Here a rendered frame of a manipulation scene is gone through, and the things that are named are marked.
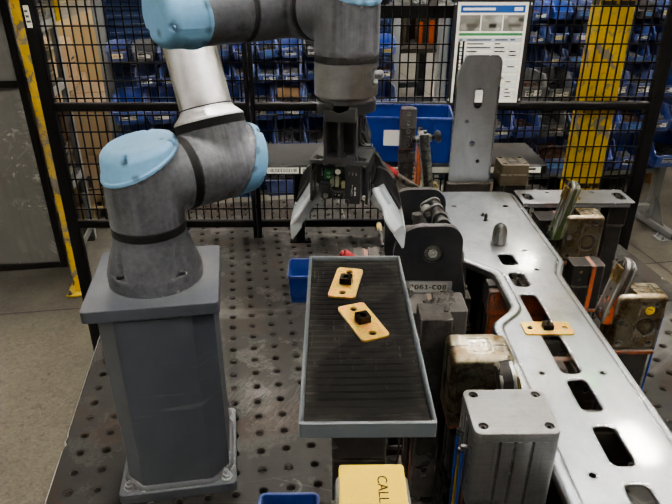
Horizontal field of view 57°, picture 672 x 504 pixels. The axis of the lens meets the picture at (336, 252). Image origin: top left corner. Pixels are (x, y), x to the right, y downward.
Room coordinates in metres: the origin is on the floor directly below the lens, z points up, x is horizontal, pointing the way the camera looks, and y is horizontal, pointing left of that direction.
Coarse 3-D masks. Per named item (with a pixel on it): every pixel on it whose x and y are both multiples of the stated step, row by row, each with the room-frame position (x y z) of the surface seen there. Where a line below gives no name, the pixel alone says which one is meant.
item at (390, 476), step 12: (348, 468) 0.42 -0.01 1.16; (360, 468) 0.42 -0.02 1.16; (372, 468) 0.42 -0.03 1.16; (384, 468) 0.42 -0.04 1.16; (396, 468) 0.42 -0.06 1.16; (348, 480) 0.40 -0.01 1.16; (360, 480) 0.40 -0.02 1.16; (372, 480) 0.40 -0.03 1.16; (384, 480) 0.40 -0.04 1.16; (396, 480) 0.40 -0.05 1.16; (348, 492) 0.39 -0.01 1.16; (360, 492) 0.39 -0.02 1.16; (372, 492) 0.39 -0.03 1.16; (384, 492) 0.39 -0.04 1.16; (396, 492) 0.39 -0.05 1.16
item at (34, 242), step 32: (0, 0) 2.71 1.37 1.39; (0, 32) 2.72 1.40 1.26; (0, 64) 2.71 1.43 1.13; (32, 64) 2.71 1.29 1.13; (0, 96) 2.71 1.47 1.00; (32, 96) 2.70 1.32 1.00; (0, 128) 2.71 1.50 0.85; (32, 128) 2.72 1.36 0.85; (0, 160) 2.71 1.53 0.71; (32, 160) 2.73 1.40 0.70; (0, 192) 2.71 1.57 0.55; (32, 192) 2.73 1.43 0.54; (0, 224) 2.71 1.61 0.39; (32, 224) 2.73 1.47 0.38; (64, 224) 2.72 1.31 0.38; (0, 256) 2.70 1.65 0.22; (32, 256) 2.72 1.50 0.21; (64, 256) 2.73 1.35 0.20
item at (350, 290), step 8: (336, 272) 0.79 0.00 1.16; (344, 272) 0.79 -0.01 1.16; (352, 272) 0.79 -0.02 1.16; (360, 272) 0.79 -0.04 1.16; (336, 280) 0.77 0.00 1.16; (344, 280) 0.75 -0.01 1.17; (352, 280) 0.77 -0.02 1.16; (360, 280) 0.77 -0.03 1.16; (336, 288) 0.74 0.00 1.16; (344, 288) 0.74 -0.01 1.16; (352, 288) 0.74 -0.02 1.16; (328, 296) 0.73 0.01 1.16; (336, 296) 0.72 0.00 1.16; (344, 296) 0.72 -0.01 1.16; (352, 296) 0.72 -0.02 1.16
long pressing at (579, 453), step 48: (480, 192) 1.54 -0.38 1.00; (480, 240) 1.24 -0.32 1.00; (528, 240) 1.24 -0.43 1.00; (528, 288) 1.03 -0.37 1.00; (528, 336) 0.86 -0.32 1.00; (576, 336) 0.86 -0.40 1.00; (528, 384) 0.74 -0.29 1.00; (624, 384) 0.74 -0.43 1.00; (576, 432) 0.64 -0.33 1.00; (624, 432) 0.64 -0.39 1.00; (576, 480) 0.55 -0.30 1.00; (624, 480) 0.55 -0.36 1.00
